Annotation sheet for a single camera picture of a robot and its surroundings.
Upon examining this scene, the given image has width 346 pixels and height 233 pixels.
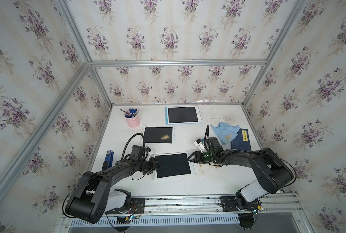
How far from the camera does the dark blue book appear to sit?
3.17ft

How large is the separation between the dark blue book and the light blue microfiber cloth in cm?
2

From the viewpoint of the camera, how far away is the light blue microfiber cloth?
99cm
